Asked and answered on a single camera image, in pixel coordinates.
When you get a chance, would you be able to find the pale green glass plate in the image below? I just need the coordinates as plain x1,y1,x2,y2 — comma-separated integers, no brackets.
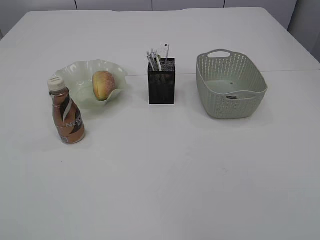
53,59,128,109

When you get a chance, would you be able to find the beige pen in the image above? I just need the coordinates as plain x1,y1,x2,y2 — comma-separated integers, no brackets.
155,50,163,72

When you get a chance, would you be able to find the blue grey pen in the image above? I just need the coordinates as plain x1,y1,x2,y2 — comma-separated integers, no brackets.
146,51,153,64

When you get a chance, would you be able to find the transparent plastic ruler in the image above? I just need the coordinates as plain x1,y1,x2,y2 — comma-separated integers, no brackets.
157,43,170,61

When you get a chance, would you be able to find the black mesh pen holder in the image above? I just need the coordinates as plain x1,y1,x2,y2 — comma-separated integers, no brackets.
147,57,176,105

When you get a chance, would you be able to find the white grey pen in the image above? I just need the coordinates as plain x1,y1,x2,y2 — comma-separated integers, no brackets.
147,48,158,71

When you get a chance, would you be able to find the sugared bread roll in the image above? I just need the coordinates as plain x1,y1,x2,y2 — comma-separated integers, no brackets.
92,71,116,101

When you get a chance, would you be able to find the pale green plastic basket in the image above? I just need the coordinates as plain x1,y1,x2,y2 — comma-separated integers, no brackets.
196,49,268,120

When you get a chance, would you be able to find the brown coffee bottle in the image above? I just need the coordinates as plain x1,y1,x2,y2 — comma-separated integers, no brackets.
47,76,85,144

